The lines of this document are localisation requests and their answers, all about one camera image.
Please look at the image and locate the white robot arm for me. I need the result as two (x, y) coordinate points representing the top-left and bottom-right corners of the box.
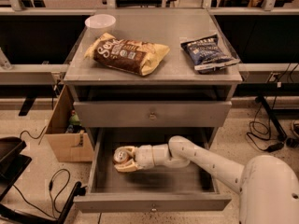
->
(113, 135), (299, 224)

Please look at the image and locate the orange patterned drink can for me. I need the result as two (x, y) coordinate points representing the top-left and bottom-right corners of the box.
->
(113, 148), (130, 164)

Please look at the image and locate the closed grey upper drawer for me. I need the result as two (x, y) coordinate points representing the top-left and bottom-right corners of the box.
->
(74, 101), (232, 128)

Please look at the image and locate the black floor cable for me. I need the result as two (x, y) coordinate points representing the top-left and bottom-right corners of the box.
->
(12, 168), (72, 220)

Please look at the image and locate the black power adapter cable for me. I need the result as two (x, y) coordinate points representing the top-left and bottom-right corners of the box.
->
(246, 63), (299, 153)

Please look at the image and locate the black desk leg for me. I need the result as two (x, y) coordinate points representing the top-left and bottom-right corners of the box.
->
(255, 95), (287, 142)

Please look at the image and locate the cardboard box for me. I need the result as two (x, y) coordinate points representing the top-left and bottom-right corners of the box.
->
(45, 86), (93, 162)

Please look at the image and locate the blue snack bag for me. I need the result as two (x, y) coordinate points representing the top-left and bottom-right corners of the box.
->
(180, 35), (240, 74)

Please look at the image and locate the grey drawer cabinet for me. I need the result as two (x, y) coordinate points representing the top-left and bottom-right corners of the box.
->
(64, 8), (241, 144)

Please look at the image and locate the brown yellow chip bag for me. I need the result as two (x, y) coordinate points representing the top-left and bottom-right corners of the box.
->
(84, 33), (170, 77)

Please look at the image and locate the green bottle in box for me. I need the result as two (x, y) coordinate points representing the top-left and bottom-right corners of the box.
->
(69, 110), (81, 126)

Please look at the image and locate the black chair base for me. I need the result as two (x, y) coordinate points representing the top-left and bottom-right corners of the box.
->
(2, 138), (89, 218)

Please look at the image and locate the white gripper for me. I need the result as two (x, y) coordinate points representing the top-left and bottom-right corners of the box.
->
(114, 145), (154, 173)

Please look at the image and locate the open grey middle drawer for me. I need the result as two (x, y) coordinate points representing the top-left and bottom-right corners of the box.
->
(75, 128), (231, 213)

